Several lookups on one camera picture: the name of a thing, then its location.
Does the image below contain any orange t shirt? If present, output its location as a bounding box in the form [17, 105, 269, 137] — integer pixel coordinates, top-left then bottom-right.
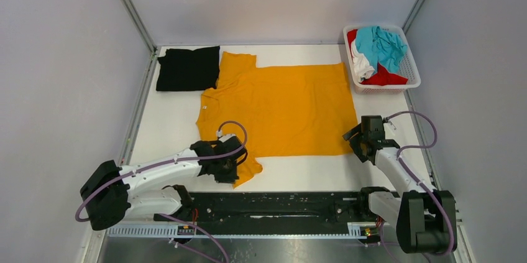
[196, 52, 357, 187]

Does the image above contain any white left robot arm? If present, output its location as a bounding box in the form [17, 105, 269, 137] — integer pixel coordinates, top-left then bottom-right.
[75, 134, 248, 231]

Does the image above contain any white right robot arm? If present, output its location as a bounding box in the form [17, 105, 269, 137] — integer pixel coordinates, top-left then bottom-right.
[343, 113, 457, 255]

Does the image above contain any red t shirt in basket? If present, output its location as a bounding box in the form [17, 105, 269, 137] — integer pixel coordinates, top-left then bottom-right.
[346, 29, 408, 86]

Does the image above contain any white t shirt in basket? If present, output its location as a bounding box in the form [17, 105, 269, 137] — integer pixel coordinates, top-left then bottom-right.
[351, 40, 376, 83]

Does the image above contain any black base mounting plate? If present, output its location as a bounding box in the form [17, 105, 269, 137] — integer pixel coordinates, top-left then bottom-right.
[174, 191, 377, 227]

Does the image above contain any white plastic laundry basket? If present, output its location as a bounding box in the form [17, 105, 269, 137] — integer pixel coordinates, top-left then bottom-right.
[342, 24, 421, 94]

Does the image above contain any teal t shirt in basket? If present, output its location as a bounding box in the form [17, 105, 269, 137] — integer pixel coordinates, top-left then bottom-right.
[355, 26, 408, 73]

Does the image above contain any folded black t shirt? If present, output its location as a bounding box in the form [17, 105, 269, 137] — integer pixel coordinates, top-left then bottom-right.
[156, 46, 220, 92]

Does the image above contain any white slotted cable duct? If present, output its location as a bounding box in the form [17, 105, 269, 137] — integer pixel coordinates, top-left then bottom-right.
[106, 220, 374, 239]

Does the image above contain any aluminium frame rail left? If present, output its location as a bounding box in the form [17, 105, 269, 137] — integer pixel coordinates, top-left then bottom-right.
[121, 0, 157, 53]

